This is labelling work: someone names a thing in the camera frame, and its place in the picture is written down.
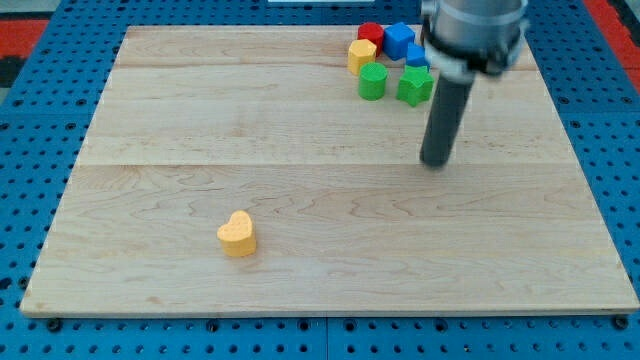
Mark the yellow heart block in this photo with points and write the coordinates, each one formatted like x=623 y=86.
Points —
x=237 y=237

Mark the green cylinder block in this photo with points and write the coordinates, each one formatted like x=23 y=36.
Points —
x=372 y=81

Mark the green star block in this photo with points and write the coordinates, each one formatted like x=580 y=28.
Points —
x=415 y=85

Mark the yellow hexagon block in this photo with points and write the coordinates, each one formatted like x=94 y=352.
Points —
x=360 y=52

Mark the light wooden board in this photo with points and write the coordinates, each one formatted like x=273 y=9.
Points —
x=197 y=122

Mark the dark grey cylindrical pointer tool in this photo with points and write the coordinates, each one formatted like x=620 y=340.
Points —
x=446 y=113

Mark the red cylinder block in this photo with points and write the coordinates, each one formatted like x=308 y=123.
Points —
x=373 y=32

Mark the small blue block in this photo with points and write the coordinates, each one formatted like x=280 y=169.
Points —
x=416 y=56

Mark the blue cube block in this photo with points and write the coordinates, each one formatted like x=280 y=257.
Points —
x=396 y=39

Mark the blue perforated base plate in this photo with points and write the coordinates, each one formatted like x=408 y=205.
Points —
x=48 y=108

